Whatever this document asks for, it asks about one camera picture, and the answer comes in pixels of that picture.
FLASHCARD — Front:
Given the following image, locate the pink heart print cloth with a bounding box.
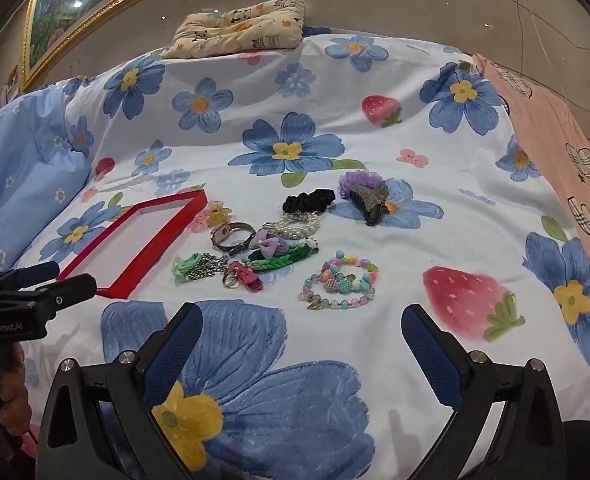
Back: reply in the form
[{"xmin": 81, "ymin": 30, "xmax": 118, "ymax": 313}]
[{"xmin": 472, "ymin": 52, "xmax": 590, "ymax": 271}]

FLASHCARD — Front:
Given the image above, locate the green bow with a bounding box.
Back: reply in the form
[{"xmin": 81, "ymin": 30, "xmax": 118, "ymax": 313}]
[{"xmin": 172, "ymin": 253, "xmax": 201, "ymax": 286}]

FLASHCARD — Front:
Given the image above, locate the colourful bead bracelet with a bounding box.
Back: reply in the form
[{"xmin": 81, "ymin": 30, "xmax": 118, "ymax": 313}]
[{"xmin": 320, "ymin": 249, "xmax": 380, "ymax": 295}]

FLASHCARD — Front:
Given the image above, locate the black scrunchie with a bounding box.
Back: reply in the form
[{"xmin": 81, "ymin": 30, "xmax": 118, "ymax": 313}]
[{"xmin": 282, "ymin": 188, "xmax": 337, "ymax": 214}]

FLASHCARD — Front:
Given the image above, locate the panda print cushion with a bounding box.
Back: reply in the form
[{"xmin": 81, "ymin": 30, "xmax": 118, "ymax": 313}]
[{"xmin": 161, "ymin": 0, "xmax": 307, "ymax": 59}]

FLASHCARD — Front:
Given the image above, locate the silver chain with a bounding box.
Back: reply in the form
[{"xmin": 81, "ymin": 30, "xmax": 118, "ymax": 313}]
[{"xmin": 187, "ymin": 254, "xmax": 231, "ymax": 281}]

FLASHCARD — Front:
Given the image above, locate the yellow hair claw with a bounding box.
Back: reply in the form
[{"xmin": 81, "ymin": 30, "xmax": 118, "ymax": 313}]
[{"xmin": 206, "ymin": 201, "xmax": 233, "ymax": 226}]

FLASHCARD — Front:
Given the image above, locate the purple bow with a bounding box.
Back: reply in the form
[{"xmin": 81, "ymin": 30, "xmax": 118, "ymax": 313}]
[{"xmin": 249, "ymin": 230, "xmax": 289, "ymax": 256}]

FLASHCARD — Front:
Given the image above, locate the red tray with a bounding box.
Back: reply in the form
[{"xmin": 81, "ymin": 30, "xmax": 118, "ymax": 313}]
[{"xmin": 57, "ymin": 189, "xmax": 208, "ymax": 300}]

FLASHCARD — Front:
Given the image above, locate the blue floral pillow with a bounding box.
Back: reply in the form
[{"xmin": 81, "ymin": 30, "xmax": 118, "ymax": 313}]
[{"xmin": 0, "ymin": 85, "xmax": 96, "ymax": 281}]

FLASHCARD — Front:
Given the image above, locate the pastel crystal bead bracelet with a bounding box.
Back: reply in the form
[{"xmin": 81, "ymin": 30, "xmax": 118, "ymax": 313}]
[{"xmin": 300, "ymin": 270, "xmax": 376, "ymax": 311}]

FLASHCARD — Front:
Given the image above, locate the pearl brooch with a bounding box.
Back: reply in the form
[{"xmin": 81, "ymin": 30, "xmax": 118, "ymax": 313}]
[{"xmin": 262, "ymin": 211, "xmax": 322, "ymax": 241}]

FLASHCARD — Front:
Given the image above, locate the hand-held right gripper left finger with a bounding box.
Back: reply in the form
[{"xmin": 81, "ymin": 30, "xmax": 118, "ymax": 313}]
[{"xmin": 35, "ymin": 302, "xmax": 206, "ymax": 480}]

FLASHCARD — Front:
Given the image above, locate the green braided band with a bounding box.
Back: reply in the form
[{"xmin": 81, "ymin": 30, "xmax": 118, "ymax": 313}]
[{"xmin": 245, "ymin": 239, "xmax": 321, "ymax": 273}]

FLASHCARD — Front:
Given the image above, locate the person's left hand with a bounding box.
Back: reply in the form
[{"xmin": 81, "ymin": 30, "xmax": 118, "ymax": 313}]
[{"xmin": 0, "ymin": 347, "xmax": 30, "ymax": 441}]

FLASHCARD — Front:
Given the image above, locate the floral bed sheet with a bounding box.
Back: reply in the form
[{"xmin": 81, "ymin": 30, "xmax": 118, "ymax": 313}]
[{"xmin": 0, "ymin": 25, "xmax": 590, "ymax": 480}]

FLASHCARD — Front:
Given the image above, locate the purple flower hair clip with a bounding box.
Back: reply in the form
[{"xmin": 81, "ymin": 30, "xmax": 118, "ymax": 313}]
[
  {"xmin": 338, "ymin": 170, "xmax": 382, "ymax": 202},
  {"xmin": 350, "ymin": 180, "xmax": 392, "ymax": 228}
]

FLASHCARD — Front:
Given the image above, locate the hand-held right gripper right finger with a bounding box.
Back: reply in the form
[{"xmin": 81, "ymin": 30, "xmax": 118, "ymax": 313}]
[{"xmin": 400, "ymin": 304, "xmax": 568, "ymax": 480}]

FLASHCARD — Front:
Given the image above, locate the gold wristwatch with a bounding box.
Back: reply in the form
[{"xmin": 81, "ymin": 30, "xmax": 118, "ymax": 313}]
[{"xmin": 210, "ymin": 221, "xmax": 257, "ymax": 256}]

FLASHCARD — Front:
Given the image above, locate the pink hair clip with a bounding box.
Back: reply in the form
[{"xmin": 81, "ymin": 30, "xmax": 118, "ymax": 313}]
[{"xmin": 230, "ymin": 260, "xmax": 264, "ymax": 294}]

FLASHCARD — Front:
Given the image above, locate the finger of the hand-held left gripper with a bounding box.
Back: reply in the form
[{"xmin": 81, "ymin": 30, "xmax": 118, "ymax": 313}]
[
  {"xmin": 0, "ymin": 274, "xmax": 98, "ymax": 322},
  {"xmin": 0, "ymin": 261, "xmax": 60, "ymax": 293}
]

